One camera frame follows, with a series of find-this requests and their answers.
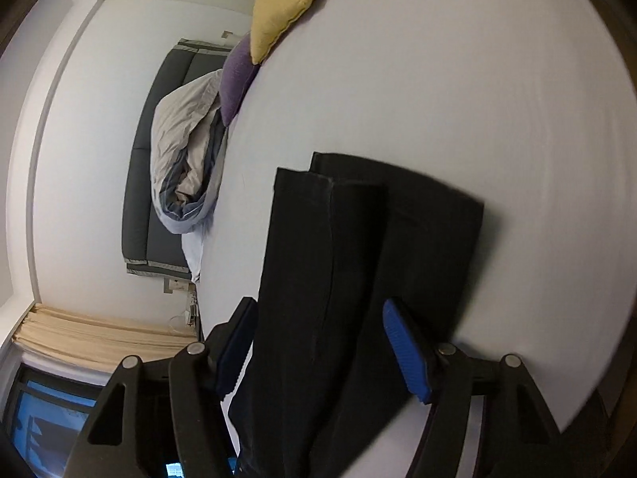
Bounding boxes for large window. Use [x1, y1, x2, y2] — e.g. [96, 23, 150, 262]
[2, 356, 186, 477]

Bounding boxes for dark grey headboard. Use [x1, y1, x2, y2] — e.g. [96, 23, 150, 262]
[121, 37, 236, 278]

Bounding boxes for beige curtain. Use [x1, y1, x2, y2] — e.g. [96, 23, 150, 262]
[12, 304, 197, 373]

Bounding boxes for black pants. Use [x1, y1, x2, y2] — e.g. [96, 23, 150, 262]
[229, 153, 484, 477]

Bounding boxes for white crumpled duvet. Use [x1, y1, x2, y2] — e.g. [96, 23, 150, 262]
[150, 69, 227, 234]

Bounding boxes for white bed sheet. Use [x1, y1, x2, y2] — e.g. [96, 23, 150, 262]
[178, 0, 634, 478]

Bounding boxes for purple pillow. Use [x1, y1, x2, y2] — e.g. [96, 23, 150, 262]
[219, 33, 259, 126]

